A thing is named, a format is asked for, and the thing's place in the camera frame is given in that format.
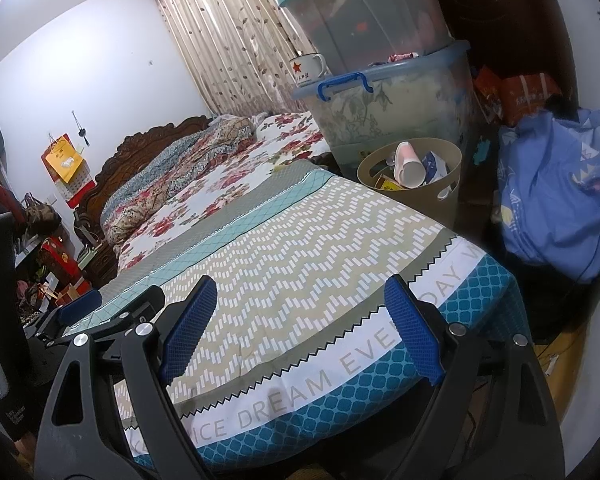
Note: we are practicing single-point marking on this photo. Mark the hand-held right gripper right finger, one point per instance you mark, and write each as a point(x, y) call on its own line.
point(415, 330)

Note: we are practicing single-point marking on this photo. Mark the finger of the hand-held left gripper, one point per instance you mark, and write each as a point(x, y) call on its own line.
point(135, 305)
point(80, 306)

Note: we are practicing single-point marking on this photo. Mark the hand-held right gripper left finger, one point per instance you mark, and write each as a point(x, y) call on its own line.
point(190, 325)

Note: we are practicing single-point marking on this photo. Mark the beige plastic bin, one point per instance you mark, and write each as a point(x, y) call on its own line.
point(430, 200)

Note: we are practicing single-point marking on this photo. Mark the pink paper cup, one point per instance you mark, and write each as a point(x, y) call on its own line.
point(410, 167)

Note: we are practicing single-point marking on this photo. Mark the dark wooden nightstand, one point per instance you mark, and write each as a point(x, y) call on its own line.
point(100, 265)

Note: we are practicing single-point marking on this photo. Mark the red gift bag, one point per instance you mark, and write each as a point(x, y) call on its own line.
point(60, 260)

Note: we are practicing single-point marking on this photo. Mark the brown handbag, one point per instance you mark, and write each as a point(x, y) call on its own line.
point(42, 217)

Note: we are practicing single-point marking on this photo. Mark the bed with patterned bedding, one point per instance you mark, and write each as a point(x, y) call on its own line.
point(305, 240)

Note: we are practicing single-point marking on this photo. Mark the folded floral quilt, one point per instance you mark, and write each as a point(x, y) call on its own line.
point(180, 170)

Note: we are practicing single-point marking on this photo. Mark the floral bedsheet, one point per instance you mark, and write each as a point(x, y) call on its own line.
point(220, 182)

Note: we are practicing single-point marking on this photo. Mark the carved wooden headboard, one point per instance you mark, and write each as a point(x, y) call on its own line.
point(145, 140)

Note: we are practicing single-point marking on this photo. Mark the blue cloth bundle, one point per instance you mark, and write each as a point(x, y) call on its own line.
point(545, 200)

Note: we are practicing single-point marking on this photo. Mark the clear storage box blue latch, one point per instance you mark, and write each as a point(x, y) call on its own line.
point(380, 115)

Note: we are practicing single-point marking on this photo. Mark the red paper bag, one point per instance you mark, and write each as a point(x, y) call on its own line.
point(487, 90)

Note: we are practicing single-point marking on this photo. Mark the small red wrapper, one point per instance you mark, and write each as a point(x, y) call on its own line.
point(404, 57)

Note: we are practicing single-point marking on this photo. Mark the white enamel mug red star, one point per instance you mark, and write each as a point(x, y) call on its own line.
point(305, 71)

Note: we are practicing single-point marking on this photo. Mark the leaf print curtain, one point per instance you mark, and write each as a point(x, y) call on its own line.
point(220, 35)

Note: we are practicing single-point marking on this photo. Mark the clear storage box teal lid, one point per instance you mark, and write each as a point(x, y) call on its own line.
point(370, 15)

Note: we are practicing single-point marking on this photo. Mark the dark wooden wardrobe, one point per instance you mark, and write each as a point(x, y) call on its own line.
point(505, 20)

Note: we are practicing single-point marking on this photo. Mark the grey wall shelf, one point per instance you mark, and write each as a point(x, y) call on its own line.
point(27, 252)

